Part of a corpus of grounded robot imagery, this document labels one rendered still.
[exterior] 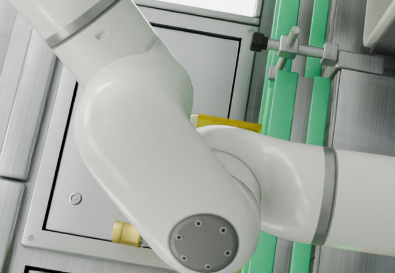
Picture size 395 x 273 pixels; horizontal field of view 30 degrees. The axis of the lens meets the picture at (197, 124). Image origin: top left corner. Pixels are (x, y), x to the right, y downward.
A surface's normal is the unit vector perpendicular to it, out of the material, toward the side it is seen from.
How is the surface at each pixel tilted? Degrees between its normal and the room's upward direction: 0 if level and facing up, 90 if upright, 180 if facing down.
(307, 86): 90
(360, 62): 90
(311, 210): 78
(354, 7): 90
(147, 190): 84
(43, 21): 67
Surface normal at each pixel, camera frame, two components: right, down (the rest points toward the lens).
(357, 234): -0.09, 0.54
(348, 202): 0.00, -0.09
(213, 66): 0.05, -0.30
